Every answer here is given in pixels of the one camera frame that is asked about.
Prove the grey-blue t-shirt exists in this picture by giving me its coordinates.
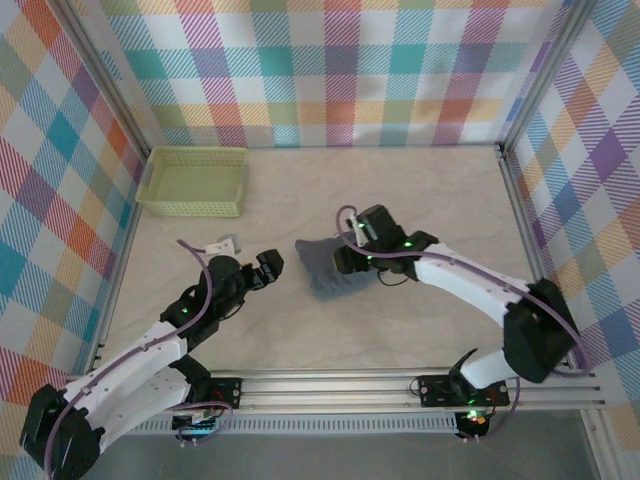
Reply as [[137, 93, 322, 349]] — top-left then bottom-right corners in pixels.
[[293, 237, 386, 303]]

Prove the light green plastic basket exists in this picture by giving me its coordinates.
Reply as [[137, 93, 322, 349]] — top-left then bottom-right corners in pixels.
[[134, 146, 250, 220]]

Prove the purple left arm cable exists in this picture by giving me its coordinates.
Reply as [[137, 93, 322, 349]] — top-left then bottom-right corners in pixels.
[[44, 238, 234, 474]]

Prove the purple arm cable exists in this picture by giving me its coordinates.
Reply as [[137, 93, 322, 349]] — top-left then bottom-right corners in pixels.
[[335, 205, 594, 444], [44, 238, 234, 474]]

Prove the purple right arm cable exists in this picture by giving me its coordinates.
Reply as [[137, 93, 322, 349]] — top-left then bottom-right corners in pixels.
[[335, 205, 594, 444]]

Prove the thin black right gripper cable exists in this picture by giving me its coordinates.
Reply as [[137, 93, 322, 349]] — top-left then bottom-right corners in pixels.
[[375, 269, 409, 288]]

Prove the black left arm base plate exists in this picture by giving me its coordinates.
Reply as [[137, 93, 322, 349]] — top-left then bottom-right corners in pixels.
[[189, 377, 245, 412]]

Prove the aluminium side base rail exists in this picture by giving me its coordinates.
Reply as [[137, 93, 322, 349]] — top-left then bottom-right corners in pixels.
[[497, 143, 546, 284], [87, 149, 151, 371]]

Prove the long aluminium mounting rail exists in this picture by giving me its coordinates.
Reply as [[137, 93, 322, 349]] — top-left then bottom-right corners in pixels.
[[62, 368, 609, 416]]

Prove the grey slotted cable duct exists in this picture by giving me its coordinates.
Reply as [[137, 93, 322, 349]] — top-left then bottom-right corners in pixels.
[[119, 418, 461, 437]]

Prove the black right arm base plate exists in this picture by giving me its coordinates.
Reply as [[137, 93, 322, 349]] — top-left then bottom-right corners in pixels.
[[418, 373, 512, 409]]

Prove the aluminium frame post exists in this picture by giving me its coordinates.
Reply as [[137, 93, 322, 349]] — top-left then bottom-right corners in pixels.
[[58, 0, 154, 156], [499, 0, 599, 154]]

